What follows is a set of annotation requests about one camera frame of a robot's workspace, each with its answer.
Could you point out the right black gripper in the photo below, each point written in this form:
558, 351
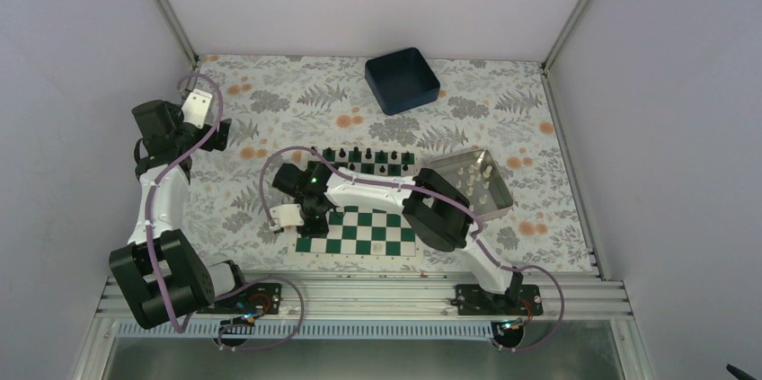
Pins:
320, 229

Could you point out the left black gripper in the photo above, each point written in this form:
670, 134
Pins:
219, 144

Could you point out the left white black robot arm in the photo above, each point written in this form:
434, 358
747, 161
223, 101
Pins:
160, 275

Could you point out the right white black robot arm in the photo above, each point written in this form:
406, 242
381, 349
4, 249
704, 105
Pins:
436, 211

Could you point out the green white chess board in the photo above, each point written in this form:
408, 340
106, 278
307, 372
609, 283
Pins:
353, 229

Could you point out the dark blue square bin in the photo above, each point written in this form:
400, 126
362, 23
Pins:
401, 81

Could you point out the floral patterned table mat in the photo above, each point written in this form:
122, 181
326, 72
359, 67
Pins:
281, 105

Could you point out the metal tray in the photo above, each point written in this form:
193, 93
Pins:
476, 175

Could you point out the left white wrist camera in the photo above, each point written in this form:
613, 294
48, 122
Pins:
195, 108

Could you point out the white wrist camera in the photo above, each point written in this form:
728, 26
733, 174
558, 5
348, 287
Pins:
195, 108
286, 215

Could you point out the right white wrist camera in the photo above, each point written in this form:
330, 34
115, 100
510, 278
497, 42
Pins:
286, 215

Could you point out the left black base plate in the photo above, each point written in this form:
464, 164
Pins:
262, 298

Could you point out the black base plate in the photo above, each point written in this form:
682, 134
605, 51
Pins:
262, 298
472, 300

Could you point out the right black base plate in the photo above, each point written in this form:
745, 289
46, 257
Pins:
472, 300

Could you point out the aluminium rail frame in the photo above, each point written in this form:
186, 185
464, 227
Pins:
380, 326

